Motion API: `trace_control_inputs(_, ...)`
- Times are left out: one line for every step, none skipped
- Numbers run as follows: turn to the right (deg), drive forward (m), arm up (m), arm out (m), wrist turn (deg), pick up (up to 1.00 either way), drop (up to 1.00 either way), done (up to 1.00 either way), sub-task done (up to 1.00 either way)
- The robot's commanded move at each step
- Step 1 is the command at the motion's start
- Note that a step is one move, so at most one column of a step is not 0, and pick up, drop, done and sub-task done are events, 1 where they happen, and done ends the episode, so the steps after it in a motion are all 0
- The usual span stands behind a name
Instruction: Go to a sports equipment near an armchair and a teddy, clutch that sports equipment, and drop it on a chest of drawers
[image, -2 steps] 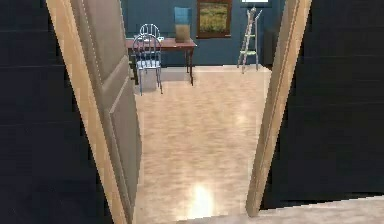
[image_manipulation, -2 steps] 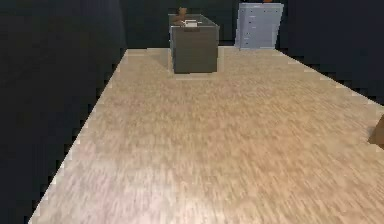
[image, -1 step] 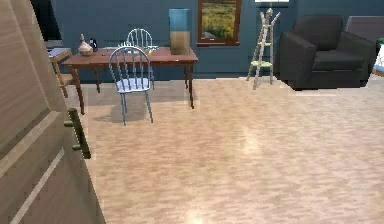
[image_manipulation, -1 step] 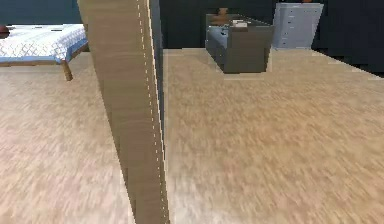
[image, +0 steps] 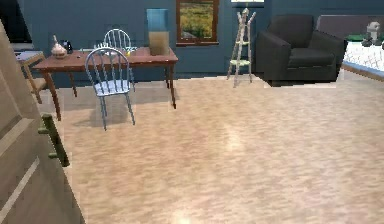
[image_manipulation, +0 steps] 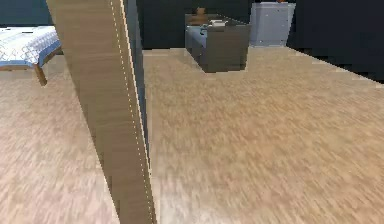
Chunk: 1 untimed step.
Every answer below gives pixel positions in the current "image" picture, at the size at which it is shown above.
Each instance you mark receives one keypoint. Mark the black armchair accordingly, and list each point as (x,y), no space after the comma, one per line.
(296,50)

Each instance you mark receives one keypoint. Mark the grey teddy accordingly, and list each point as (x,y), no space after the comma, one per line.
(373,32)

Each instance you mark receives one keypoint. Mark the brown wooden table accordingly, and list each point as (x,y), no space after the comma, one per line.
(143,58)

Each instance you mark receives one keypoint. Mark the pale ladder shelf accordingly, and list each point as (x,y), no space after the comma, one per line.
(241,50)

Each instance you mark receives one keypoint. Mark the blue and tan box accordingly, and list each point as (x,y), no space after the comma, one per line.
(158,33)

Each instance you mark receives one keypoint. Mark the yellow small item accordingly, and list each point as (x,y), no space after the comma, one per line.
(128,52)

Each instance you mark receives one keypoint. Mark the white spindle chair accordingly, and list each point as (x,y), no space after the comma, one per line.
(117,38)
(108,85)

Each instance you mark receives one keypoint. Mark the framed landscape picture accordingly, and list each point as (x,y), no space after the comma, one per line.
(197,21)

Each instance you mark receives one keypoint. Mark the black mug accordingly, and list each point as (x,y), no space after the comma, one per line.
(67,46)

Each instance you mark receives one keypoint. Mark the white round teapot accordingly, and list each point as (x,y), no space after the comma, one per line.
(59,50)

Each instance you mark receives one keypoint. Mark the light wooden chair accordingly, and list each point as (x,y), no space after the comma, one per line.
(30,68)

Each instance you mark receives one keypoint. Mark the beige room door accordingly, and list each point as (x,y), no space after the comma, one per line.
(20,160)

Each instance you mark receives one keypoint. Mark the green flat item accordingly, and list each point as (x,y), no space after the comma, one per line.
(355,37)

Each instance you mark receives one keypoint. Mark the bed with white cover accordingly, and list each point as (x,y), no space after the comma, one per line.
(363,55)

